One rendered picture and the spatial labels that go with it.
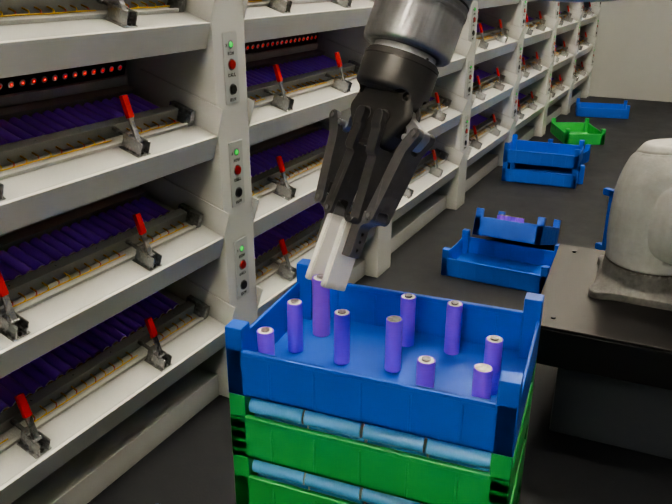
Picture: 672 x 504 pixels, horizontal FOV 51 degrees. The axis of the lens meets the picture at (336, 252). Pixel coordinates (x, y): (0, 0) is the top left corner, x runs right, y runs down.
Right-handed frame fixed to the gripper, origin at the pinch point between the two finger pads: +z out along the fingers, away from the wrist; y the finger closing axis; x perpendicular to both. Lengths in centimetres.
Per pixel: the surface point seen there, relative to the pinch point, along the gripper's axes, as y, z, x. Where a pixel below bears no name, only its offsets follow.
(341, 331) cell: 2.7, 8.8, -7.4
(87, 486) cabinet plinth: 47, 54, -9
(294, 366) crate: -0.4, 12.2, 0.6
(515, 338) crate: -7.6, 3.7, -24.9
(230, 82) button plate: 59, -17, -19
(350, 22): 79, -43, -56
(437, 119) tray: 107, -38, -126
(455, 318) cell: -3.8, 3.5, -17.6
